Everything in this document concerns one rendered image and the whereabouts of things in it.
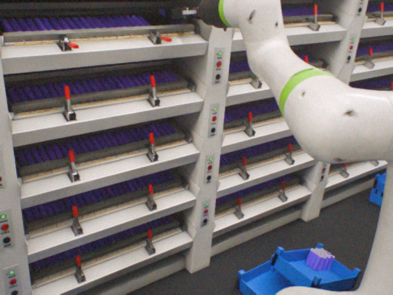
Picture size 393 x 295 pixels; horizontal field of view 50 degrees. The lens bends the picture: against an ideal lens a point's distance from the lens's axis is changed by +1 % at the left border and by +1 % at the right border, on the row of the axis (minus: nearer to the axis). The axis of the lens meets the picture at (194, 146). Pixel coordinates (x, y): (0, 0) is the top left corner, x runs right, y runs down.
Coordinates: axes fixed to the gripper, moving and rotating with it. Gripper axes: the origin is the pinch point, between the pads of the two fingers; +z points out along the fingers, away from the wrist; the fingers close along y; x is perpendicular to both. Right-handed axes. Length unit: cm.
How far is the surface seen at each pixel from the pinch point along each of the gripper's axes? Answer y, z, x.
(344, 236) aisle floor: -86, -2, 103
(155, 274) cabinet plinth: 6, 18, 96
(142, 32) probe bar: 12.1, 0.0, 4.6
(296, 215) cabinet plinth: -75, 18, 97
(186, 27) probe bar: -3.3, -0.4, 3.8
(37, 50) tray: 43.0, -2.3, 7.5
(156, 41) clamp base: 9.3, -2.8, 7.4
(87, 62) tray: 30.7, -2.7, 11.3
